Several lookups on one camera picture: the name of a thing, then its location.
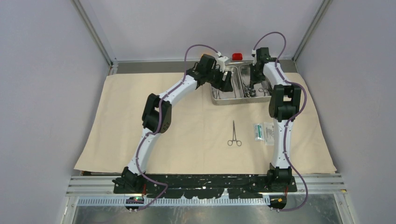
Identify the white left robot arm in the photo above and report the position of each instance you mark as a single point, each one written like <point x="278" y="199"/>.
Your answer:
<point x="157" y="117"/>

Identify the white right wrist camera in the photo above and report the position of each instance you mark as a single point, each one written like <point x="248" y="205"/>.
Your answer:
<point x="254" y="55"/>

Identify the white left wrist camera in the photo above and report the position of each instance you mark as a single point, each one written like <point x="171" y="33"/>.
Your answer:
<point x="222" y="61"/>

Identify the cream cloth wrap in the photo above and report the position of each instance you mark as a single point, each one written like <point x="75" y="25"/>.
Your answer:
<point x="196" y="141"/>

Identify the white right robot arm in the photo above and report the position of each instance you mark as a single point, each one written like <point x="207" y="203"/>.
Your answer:
<point x="284" y="104"/>

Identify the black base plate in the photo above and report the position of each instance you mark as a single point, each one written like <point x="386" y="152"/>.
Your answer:
<point x="200" y="186"/>

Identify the steel mesh instrument tray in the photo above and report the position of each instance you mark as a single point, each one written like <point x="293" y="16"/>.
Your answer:
<point x="240" y="75"/>

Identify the green white sterile packet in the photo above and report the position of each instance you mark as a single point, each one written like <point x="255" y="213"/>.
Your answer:
<point x="259" y="132"/>

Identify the steel hemostat clamp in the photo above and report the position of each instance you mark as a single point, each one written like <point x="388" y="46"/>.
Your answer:
<point x="234" y="140"/>

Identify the red block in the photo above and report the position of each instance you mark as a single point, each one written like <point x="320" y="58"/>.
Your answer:
<point x="237" y="56"/>

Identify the steel scissors pile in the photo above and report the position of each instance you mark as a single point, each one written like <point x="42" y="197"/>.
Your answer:
<point x="257" y="90"/>

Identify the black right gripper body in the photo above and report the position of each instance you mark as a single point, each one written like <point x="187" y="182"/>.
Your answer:
<point x="256" y="76"/>

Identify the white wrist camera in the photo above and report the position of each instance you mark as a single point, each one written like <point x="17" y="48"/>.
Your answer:
<point x="222" y="61"/>
<point x="254" y="55"/>

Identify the steel forceps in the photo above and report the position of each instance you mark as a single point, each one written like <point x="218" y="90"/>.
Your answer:
<point x="216" y="93"/>

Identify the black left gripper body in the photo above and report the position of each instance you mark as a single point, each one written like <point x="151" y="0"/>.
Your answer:
<point x="215" y="78"/>

